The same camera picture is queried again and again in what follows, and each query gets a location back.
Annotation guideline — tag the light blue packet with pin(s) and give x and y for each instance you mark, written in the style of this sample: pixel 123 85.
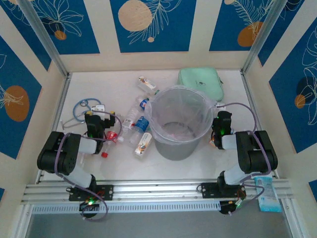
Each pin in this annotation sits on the light blue packet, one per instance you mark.
pixel 268 200

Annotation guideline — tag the blue stethoscope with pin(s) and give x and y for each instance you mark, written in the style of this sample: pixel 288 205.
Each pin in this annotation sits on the blue stethoscope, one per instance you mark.
pixel 84 102

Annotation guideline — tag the black controller board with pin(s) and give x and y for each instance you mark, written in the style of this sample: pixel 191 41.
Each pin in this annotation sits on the black controller board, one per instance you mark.
pixel 89 204
pixel 231 205

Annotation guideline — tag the red cap specimen container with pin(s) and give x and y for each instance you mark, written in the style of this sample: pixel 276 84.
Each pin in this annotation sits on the red cap specimen container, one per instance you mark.
pixel 111 136
pixel 105 155

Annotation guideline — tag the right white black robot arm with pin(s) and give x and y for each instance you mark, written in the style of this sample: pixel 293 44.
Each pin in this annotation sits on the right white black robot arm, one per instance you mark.
pixel 257 153

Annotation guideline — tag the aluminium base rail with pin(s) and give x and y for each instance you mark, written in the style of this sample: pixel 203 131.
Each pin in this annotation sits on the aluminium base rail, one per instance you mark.
pixel 158 192

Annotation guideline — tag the large blue label bottle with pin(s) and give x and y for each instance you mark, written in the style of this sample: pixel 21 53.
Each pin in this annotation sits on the large blue label bottle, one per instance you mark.
pixel 142 124

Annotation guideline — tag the aluminium table edge rail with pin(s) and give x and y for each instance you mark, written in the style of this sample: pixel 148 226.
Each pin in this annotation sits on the aluminium table edge rail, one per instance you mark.
pixel 248 89
pixel 58 119

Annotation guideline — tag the small blue label bottle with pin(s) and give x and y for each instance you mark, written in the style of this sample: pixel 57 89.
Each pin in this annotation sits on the small blue label bottle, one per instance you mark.
pixel 143 104

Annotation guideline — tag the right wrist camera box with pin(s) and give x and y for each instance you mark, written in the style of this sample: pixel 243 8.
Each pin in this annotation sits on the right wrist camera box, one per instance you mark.
pixel 220 106

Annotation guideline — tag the crushed clear water bottle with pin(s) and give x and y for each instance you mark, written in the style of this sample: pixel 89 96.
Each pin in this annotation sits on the crushed clear water bottle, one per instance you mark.
pixel 130 117

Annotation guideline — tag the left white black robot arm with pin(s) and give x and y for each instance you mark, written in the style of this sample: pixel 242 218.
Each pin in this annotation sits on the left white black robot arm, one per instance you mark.
pixel 59 153

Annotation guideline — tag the bin with clear liner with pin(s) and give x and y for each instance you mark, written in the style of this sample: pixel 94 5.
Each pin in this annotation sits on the bin with clear liner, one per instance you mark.
pixel 148 109

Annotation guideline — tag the grey round bin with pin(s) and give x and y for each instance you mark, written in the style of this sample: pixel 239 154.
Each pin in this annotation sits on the grey round bin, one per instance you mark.
pixel 173 151

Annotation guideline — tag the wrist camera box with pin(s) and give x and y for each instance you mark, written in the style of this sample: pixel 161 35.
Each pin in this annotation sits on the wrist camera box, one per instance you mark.
pixel 220 106
pixel 97 108

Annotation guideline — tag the mint green zip pouch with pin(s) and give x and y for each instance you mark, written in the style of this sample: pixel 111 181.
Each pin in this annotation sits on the mint green zip pouch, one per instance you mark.
pixel 198 77

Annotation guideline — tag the white bottle orange print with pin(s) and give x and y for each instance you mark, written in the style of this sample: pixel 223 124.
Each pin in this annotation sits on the white bottle orange print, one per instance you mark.
pixel 143 145
pixel 146 83

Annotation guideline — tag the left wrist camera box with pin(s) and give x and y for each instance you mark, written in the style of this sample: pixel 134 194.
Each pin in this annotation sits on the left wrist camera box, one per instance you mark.
pixel 97 108

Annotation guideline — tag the aluminium frame post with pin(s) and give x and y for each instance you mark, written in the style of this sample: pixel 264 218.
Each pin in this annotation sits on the aluminium frame post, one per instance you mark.
pixel 42 32
pixel 265 32

